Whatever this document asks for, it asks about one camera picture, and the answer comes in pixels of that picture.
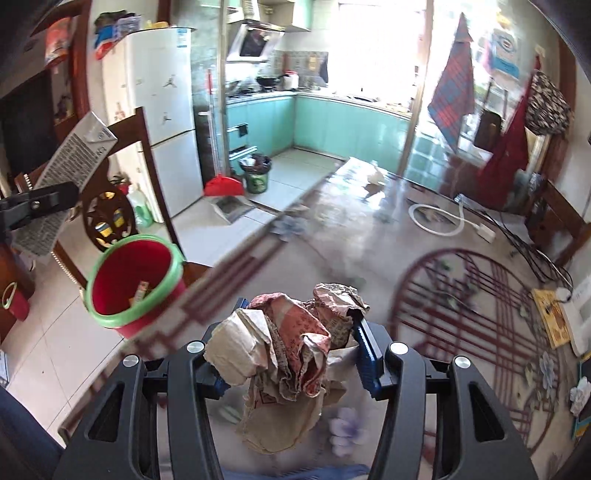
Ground red hanging packet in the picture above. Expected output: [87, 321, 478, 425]
[44, 17, 75, 68]

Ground yellow picture book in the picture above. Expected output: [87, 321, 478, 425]
[531, 287, 575, 350]

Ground grey dustpan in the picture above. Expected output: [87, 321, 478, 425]
[212, 196, 256, 225]

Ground teal base cabinets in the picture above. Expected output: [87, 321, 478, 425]
[225, 91, 411, 174]

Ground small red bucket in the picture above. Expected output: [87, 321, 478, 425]
[0, 281, 31, 321]

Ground red broom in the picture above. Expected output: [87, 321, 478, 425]
[203, 69, 246, 198]

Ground teal wall cabinets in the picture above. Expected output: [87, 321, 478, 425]
[256, 0, 312, 33]

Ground dark cloth bundle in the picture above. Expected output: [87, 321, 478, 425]
[95, 11, 141, 33]

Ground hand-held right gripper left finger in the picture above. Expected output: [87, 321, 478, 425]
[53, 298, 247, 480]

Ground green kitchen trash bin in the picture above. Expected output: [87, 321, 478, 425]
[238, 154, 273, 195]

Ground white desk lamp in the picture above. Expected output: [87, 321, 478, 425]
[554, 286, 591, 356]

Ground white crumpled paper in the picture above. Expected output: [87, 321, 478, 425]
[569, 376, 591, 416]

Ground blue white window poster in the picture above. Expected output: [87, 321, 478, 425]
[489, 28, 522, 77]

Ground white fridge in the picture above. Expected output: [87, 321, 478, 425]
[102, 27, 206, 220]

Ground person's blue clothing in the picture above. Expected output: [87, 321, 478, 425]
[0, 388, 65, 480]

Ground plaid cloth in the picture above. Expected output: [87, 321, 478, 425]
[427, 13, 476, 148]

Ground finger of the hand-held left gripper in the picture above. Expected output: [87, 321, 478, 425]
[28, 181, 79, 213]

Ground red beige paper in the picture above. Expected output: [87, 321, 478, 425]
[203, 292, 333, 455]

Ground black cable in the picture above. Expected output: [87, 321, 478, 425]
[455, 194, 573, 284]

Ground red cloth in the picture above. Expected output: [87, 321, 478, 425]
[476, 88, 531, 210]

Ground blue red box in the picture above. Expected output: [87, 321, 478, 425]
[95, 25, 127, 61]

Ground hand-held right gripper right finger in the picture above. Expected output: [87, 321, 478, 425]
[351, 311, 539, 480]

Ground carved wooden chair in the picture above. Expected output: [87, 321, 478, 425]
[14, 107, 213, 287]

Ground black white patterned bag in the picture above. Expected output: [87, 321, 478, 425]
[526, 71, 573, 137]

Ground dark wooden chair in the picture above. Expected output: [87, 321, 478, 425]
[524, 134, 585, 268]

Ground floral tablecloth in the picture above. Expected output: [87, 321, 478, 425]
[60, 157, 591, 480]

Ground red bin with green rim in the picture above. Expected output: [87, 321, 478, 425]
[85, 234, 187, 339]

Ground range hood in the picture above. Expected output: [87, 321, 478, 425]
[227, 19, 286, 63]

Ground white milk carton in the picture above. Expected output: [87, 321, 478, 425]
[14, 111, 120, 257]

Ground white charger with cable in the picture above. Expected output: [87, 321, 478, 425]
[409, 203, 497, 243]

